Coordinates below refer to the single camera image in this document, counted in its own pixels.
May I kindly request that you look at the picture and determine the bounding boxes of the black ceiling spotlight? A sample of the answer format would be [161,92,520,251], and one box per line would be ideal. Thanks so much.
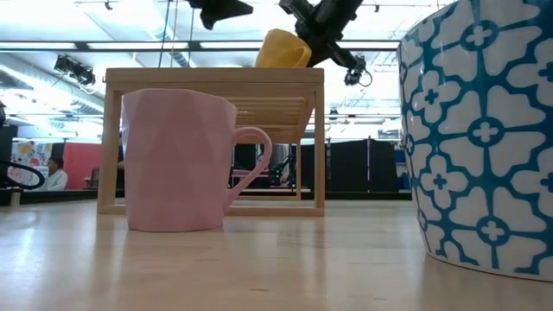
[54,54,97,87]

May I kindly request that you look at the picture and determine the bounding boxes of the white mug blue floral pattern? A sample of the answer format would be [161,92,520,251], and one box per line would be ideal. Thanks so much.
[396,0,553,282]

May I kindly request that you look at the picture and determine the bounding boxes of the black partition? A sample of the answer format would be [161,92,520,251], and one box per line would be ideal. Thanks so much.
[300,137,399,194]

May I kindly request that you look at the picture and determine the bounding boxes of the pink faceted mug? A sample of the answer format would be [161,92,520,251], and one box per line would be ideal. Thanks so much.
[120,88,274,233]

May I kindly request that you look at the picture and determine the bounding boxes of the black cable loop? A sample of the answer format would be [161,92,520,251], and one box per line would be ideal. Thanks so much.
[0,161,47,191]

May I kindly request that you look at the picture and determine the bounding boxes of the wooden slatted mug rack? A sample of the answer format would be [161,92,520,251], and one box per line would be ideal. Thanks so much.
[97,67,326,218]

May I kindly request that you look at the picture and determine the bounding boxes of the colourful poster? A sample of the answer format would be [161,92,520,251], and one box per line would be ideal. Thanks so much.
[9,141,54,187]

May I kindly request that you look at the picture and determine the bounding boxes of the black aluminium table frame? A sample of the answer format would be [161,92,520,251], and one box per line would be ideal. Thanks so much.
[0,187,414,206]

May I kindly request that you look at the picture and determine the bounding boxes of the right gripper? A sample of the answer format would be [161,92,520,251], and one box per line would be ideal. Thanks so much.
[278,0,372,86]

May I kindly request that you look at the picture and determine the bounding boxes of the orange mug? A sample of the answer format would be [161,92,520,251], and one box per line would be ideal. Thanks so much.
[254,28,313,69]

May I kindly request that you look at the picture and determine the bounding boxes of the red panel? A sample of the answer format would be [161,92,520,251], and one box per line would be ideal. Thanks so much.
[62,142,104,191]

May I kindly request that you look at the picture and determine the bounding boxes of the person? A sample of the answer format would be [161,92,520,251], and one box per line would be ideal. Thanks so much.
[45,156,69,192]

